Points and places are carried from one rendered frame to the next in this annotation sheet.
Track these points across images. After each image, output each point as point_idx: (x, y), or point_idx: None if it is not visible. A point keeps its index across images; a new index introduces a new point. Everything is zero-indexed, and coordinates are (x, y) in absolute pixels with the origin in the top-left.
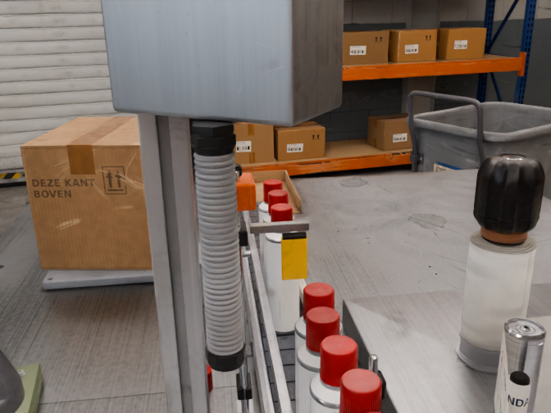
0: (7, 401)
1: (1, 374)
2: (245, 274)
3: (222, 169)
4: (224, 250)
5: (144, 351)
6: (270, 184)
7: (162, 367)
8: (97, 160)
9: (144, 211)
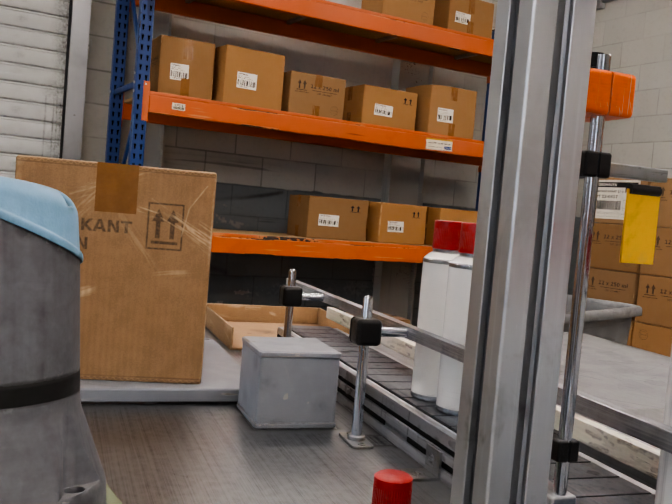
0: (99, 487)
1: (89, 435)
2: (370, 384)
3: None
4: None
5: (254, 472)
6: (450, 221)
7: (302, 489)
8: (143, 191)
9: (205, 281)
